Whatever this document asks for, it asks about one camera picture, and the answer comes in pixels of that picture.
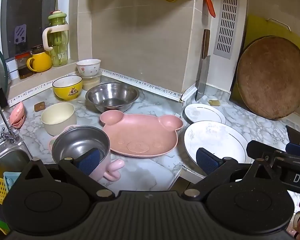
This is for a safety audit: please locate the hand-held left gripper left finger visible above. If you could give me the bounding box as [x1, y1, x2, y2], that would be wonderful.
[20, 148, 115, 201]

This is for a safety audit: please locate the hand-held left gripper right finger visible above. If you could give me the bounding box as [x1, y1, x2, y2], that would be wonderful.
[181, 147, 282, 202]

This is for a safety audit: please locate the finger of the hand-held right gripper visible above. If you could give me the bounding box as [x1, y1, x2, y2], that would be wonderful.
[247, 140, 288, 167]
[285, 125, 300, 155]

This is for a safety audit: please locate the large white plate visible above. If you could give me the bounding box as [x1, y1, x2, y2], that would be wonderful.
[184, 120, 253, 175]

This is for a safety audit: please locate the small white plate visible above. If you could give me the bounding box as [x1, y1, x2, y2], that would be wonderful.
[184, 103, 227, 125]

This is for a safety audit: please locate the cream bowl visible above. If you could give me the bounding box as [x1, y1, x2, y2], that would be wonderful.
[41, 102, 77, 137]

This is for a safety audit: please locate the pink bear-shaped plate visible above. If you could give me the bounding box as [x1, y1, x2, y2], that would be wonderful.
[99, 110, 184, 158]

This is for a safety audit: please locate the wide stainless steel bowl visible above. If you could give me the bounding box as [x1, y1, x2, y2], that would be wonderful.
[85, 82, 140, 113]

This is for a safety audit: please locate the yellow ceramic bowl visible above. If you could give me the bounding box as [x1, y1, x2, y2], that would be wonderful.
[52, 75, 83, 102]

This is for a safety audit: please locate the round wooden cutting board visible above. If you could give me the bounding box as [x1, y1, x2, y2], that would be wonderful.
[236, 36, 300, 120]

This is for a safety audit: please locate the clear plastic container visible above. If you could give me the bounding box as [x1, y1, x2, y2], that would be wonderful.
[82, 71, 103, 91]

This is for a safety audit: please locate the blue plastic holder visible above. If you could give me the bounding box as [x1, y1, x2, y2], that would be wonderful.
[3, 171, 22, 193]

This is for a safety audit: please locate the stainless steel sink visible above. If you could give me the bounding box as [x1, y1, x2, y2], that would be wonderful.
[0, 140, 33, 173]

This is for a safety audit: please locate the metal faucet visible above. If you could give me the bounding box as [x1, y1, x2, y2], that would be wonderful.
[0, 86, 18, 144]

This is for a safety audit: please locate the white floral bowl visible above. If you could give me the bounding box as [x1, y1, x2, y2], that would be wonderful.
[76, 59, 102, 77]

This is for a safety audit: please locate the white music-note edge strip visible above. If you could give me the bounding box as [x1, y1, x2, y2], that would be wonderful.
[6, 68, 198, 107]

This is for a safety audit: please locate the small black box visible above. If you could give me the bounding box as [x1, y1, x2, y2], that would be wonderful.
[0, 88, 8, 108]

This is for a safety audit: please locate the yellow mug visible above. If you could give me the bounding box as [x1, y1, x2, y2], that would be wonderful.
[27, 45, 52, 73]

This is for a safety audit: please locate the green water bottle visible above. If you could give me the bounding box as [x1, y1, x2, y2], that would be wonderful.
[42, 0, 70, 67]

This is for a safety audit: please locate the dark glass jar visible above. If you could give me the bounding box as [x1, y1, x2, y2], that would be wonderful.
[15, 52, 34, 80]

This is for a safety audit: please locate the yellow cutting board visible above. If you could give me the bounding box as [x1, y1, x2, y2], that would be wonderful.
[229, 14, 300, 103]

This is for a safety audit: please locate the metal vent grille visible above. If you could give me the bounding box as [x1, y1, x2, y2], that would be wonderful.
[213, 0, 240, 60]

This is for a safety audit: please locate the grey window sticker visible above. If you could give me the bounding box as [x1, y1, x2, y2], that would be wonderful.
[14, 24, 27, 45]

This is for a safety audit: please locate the cleaver with wooden handle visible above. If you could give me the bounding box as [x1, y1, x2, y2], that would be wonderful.
[195, 29, 211, 102]

